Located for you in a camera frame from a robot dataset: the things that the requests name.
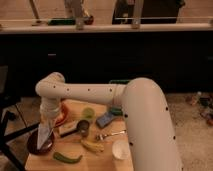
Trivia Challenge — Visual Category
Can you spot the black chair frame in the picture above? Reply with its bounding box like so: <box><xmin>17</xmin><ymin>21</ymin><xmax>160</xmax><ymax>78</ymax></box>
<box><xmin>0</xmin><ymin>64</ymin><xmax>41</xmax><ymax>171</ymax></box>

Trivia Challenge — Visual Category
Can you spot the green tray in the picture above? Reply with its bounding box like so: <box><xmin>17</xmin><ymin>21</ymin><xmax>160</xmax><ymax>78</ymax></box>
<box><xmin>109</xmin><ymin>79</ymin><xmax>131</xmax><ymax>84</ymax></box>

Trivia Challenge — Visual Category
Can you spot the blue sponge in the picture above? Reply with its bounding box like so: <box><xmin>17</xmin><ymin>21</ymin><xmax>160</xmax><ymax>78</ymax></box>
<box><xmin>96</xmin><ymin>112</ymin><xmax>116</xmax><ymax>128</ymax></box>

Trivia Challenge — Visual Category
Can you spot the orange bowl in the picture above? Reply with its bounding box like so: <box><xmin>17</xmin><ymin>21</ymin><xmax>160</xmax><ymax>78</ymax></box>
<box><xmin>55</xmin><ymin>104</ymin><xmax>68</xmax><ymax>126</ymax></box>

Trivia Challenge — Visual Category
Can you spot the green lime slice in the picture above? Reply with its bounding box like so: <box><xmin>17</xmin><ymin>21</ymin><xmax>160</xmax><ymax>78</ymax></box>
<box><xmin>82</xmin><ymin>107</ymin><xmax>95</xmax><ymax>122</ymax></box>

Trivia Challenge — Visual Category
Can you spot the green chili pepper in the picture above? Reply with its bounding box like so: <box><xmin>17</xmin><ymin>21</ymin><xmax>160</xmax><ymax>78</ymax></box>
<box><xmin>53</xmin><ymin>152</ymin><xmax>82</xmax><ymax>164</ymax></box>

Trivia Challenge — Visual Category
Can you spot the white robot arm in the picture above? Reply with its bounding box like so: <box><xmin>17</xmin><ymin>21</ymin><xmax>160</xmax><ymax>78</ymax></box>
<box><xmin>35</xmin><ymin>72</ymin><xmax>183</xmax><ymax>171</ymax></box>

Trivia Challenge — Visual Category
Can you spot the red bowl on shelf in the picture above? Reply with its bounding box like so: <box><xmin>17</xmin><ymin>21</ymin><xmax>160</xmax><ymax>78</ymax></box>
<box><xmin>84</xmin><ymin>15</ymin><xmax>94</xmax><ymax>25</ymax></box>

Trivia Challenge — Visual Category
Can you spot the purple bowl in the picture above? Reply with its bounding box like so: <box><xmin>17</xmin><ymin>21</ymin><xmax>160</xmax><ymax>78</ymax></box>
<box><xmin>27</xmin><ymin>130</ymin><xmax>55</xmax><ymax>155</ymax></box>

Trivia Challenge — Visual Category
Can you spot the white block under cup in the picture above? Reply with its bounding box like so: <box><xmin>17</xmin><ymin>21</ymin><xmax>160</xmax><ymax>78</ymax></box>
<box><xmin>59</xmin><ymin>121</ymin><xmax>77</xmax><ymax>136</ymax></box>

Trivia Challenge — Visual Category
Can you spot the green object on shelf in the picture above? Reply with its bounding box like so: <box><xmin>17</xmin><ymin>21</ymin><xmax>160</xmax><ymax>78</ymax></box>
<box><xmin>47</xmin><ymin>18</ymin><xmax>76</xmax><ymax>26</ymax></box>

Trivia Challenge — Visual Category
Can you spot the metal measuring cup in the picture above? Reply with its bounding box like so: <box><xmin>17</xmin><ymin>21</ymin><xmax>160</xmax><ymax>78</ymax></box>
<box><xmin>61</xmin><ymin>120</ymin><xmax>90</xmax><ymax>137</ymax></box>

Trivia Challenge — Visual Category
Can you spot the clear plastic cup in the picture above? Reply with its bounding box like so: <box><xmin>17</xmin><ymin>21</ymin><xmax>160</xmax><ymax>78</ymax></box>
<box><xmin>112</xmin><ymin>140</ymin><xmax>129</xmax><ymax>160</ymax></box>

